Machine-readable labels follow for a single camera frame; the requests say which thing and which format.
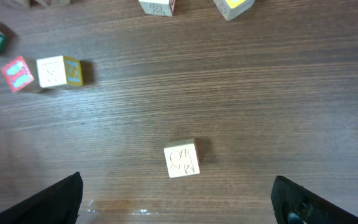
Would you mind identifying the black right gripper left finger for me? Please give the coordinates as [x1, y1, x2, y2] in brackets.
[0, 172, 83, 224]

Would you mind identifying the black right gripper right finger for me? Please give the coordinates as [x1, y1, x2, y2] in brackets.
[271, 175, 358, 224]

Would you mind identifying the plain block number two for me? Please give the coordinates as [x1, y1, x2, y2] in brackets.
[139, 0, 175, 17]

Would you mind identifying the plain block yellow side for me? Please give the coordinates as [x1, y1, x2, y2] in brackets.
[36, 55, 83, 88]

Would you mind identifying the blue top block left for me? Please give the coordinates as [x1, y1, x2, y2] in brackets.
[35, 0, 71, 7]

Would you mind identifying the red I top block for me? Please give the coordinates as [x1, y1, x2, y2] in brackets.
[1, 56, 44, 93]

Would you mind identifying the green N block left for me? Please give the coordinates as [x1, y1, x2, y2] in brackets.
[2, 0, 30, 9]

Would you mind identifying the yellow top block right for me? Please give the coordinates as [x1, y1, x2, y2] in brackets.
[214, 0, 255, 21]

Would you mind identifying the lone block with zero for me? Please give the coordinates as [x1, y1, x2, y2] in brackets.
[163, 139, 200, 179]

